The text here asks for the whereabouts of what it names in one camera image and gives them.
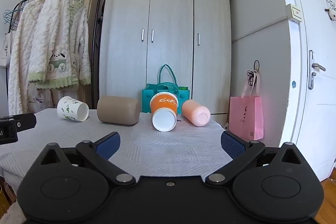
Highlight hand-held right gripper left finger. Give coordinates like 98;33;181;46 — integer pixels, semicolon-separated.
37;132;135;187

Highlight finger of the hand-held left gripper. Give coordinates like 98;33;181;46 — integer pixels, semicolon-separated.
0;113;37;133

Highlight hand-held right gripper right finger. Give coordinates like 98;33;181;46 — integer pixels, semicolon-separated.
205;130;306;187

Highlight orange paper cup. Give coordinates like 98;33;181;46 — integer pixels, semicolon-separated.
150;92;179;132

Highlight large brown cup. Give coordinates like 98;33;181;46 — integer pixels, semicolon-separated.
97;95;140;126

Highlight white cup with green print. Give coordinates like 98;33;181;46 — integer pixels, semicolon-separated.
57;96;89;122

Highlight pink cup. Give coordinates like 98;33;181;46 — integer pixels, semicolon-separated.
181;99;211;127

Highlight pale printed garment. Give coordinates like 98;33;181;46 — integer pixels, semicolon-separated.
27;82;80;112

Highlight pink paper bag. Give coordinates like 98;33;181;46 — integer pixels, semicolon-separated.
229;70;264;141

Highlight grey patterned table cloth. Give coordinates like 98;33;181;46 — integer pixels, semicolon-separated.
0;108;238;189

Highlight cardboard box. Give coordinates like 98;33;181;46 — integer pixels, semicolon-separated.
0;176;13;214

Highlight teal tote bag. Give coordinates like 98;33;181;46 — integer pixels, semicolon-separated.
142;64;190;115

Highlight long white fluffy robe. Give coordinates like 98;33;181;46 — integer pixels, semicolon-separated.
8;0;45;116

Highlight white canvas tote bag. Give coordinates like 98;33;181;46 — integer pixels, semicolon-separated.
0;32;13;68

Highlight white fluffy jacket green trim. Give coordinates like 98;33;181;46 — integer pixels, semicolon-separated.
27;0;91;90

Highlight white door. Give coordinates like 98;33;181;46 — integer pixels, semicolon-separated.
270;0;336;183

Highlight light wood wardrobe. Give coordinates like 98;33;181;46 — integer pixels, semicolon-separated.
99;0;232;123

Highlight black clothes rack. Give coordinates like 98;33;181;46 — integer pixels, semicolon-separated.
5;0;106;109

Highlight panda plush toy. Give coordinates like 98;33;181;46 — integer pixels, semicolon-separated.
325;7;336;22

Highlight blue wire hangers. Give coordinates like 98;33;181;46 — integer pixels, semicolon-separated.
3;9;21;31

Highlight metal door handle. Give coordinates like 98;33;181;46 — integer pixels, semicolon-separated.
308;50;327;90

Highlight beige wall switch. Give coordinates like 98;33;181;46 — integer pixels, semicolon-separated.
285;3;303;22

